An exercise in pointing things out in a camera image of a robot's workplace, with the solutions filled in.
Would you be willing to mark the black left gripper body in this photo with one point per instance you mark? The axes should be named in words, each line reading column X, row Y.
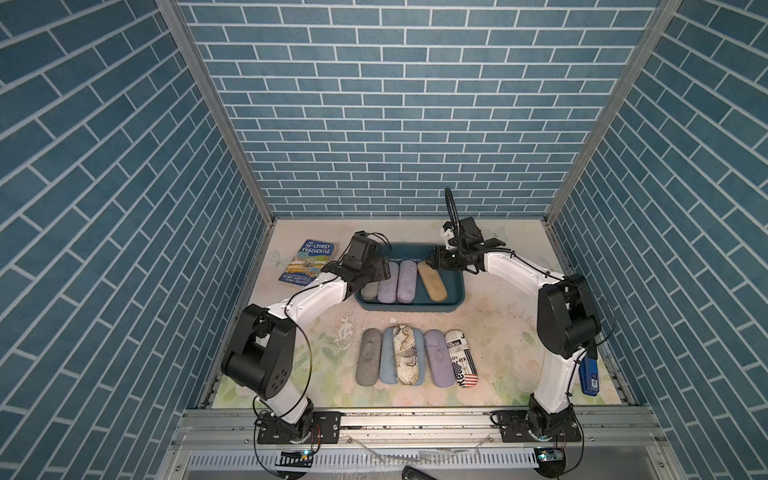
column 374, row 271

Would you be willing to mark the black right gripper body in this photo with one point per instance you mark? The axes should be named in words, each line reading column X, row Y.
column 448, row 260

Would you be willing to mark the grey fabric glasses case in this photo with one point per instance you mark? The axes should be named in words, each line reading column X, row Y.
column 370, row 291

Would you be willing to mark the lilac fabric glasses case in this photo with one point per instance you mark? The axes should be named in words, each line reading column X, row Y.
column 387, row 289
column 407, row 282

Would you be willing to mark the tan fabric glasses case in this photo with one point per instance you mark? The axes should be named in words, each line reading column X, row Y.
column 432, row 282

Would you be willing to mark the world map glasses case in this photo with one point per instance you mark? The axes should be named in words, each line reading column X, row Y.
column 405, row 354

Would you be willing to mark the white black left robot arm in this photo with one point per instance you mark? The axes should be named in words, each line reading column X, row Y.
column 260, row 352

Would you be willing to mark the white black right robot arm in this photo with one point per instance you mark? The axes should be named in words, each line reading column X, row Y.
column 566, row 324

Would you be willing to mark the teal plastic storage box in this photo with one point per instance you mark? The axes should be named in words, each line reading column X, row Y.
column 417, row 252

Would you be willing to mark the light blue glasses case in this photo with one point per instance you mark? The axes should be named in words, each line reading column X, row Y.
column 420, row 355
column 387, row 368

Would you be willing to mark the dark grey lower glasses case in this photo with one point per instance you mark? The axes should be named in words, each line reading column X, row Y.
column 367, row 373

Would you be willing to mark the lower lilac glasses case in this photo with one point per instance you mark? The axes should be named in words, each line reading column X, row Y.
column 439, row 359

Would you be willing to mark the newspaper flag print glasses case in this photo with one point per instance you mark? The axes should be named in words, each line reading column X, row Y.
column 462, row 362

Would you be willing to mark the blue paperback book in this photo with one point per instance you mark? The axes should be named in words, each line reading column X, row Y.
column 308, row 262

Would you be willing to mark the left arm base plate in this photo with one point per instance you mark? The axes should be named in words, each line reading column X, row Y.
column 300, row 427

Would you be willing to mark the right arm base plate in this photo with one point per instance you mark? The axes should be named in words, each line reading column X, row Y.
column 534, row 425

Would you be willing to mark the aluminium mounting rail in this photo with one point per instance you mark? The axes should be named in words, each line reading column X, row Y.
column 447, row 427

